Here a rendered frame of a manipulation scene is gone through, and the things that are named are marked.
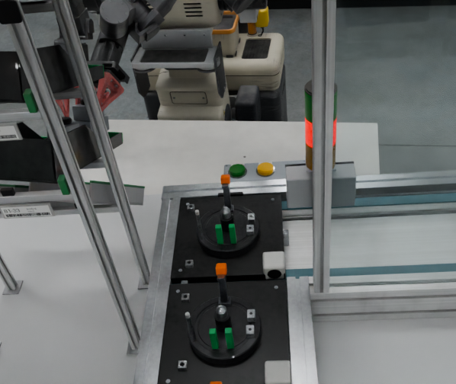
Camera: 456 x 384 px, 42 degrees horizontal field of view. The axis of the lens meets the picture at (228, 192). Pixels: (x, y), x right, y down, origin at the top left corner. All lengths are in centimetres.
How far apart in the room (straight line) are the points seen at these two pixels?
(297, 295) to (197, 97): 94
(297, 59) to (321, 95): 288
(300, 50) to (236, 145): 219
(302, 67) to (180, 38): 192
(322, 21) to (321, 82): 9
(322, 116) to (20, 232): 96
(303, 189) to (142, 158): 79
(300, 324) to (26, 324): 62
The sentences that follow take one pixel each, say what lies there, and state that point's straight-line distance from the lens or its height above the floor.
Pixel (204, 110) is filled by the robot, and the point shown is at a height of 80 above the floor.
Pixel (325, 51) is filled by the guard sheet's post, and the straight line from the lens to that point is 86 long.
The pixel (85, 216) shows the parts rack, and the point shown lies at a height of 126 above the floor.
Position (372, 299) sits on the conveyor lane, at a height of 93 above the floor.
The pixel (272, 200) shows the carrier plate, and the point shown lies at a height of 97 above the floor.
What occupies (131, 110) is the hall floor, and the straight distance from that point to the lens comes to 351.
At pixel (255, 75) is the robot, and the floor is 76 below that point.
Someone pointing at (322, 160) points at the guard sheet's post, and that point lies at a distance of 97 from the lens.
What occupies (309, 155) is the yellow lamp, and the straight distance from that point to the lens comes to 99.
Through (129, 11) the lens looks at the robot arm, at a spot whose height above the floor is 142.
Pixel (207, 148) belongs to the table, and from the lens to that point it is 172.
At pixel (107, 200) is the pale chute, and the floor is 113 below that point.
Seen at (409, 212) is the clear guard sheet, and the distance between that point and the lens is 109.
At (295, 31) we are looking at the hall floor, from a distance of 407.
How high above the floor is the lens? 193
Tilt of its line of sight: 43 degrees down
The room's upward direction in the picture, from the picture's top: 8 degrees counter-clockwise
